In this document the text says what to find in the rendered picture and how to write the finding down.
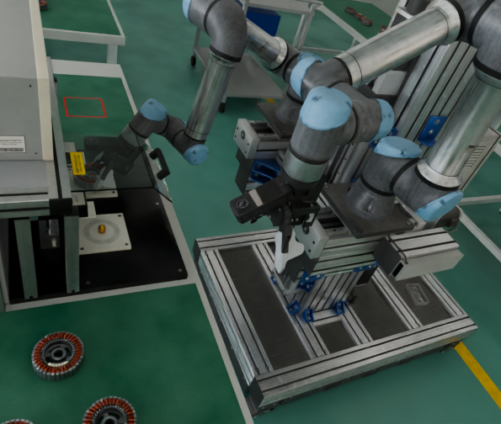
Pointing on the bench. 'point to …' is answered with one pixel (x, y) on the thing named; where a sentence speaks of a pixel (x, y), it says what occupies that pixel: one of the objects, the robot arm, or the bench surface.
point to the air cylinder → (49, 234)
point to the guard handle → (161, 163)
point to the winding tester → (7, 82)
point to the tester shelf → (22, 181)
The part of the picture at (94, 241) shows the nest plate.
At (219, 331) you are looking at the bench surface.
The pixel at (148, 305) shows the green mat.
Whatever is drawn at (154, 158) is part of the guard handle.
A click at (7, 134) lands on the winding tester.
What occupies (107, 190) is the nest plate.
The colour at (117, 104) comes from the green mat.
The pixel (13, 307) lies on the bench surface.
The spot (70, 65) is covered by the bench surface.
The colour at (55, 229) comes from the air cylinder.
